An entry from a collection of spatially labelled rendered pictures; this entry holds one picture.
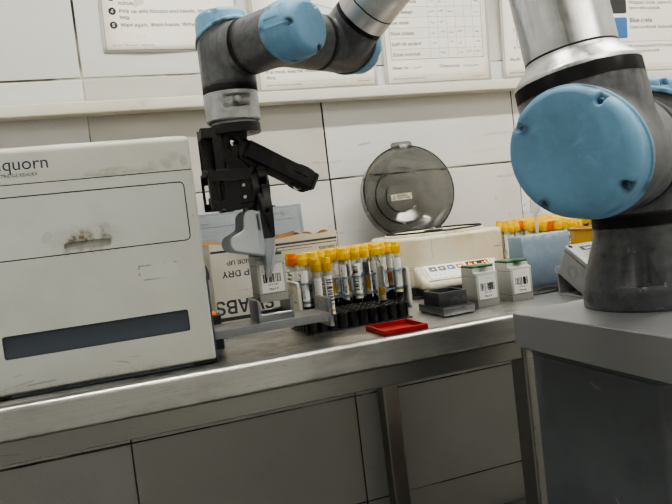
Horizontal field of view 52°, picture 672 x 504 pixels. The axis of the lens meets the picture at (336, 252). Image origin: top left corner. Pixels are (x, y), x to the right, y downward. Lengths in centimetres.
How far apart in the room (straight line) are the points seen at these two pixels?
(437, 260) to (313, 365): 50
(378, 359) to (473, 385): 90
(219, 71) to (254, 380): 41
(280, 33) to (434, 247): 61
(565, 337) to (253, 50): 51
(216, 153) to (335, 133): 74
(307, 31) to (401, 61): 88
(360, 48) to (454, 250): 51
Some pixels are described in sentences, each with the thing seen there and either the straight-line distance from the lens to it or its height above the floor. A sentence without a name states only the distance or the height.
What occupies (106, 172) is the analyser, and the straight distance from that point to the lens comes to 91.
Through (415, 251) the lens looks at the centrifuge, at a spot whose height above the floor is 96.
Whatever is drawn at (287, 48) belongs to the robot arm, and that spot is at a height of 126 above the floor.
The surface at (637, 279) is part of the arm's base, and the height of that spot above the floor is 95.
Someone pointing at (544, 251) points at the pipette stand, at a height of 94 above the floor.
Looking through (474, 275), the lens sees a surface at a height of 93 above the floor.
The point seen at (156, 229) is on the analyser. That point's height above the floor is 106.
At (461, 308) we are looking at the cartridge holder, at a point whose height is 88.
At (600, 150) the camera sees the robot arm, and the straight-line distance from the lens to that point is 63.
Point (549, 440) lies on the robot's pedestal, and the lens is 88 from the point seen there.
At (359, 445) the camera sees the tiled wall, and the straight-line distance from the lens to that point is 173.
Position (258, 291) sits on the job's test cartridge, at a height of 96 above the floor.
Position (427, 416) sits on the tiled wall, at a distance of 179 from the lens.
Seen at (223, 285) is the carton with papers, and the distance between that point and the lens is 123.
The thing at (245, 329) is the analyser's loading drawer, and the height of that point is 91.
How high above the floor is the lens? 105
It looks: 3 degrees down
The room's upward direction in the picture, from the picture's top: 7 degrees counter-clockwise
